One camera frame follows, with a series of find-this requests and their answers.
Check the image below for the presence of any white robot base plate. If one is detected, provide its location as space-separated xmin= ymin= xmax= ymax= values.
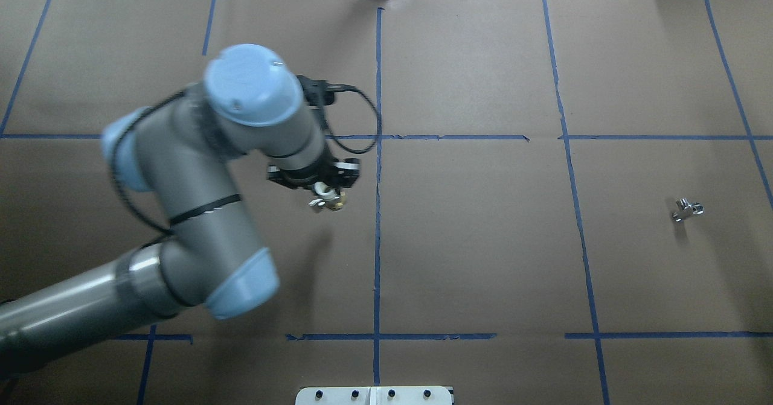
xmin=295 ymin=385 xmax=456 ymax=404

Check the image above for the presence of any white brass PPR valve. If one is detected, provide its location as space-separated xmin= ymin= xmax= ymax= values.
xmin=308 ymin=182 xmax=346 ymax=212

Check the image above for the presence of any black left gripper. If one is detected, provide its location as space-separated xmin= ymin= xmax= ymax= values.
xmin=267 ymin=156 xmax=361 ymax=191

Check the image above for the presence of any chrome angle pipe fitting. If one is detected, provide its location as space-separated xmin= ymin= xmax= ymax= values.
xmin=672 ymin=198 xmax=705 ymax=223

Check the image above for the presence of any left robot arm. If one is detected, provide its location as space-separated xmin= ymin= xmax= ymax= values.
xmin=2 ymin=43 xmax=379 ymax=380

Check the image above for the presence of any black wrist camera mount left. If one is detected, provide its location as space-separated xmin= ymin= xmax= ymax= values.
xmin=296 ymin=75 xmax=340 ymax=107

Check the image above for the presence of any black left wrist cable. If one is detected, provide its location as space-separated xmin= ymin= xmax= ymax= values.
xmin=320 ymin=84 xmax=382 ymax=155

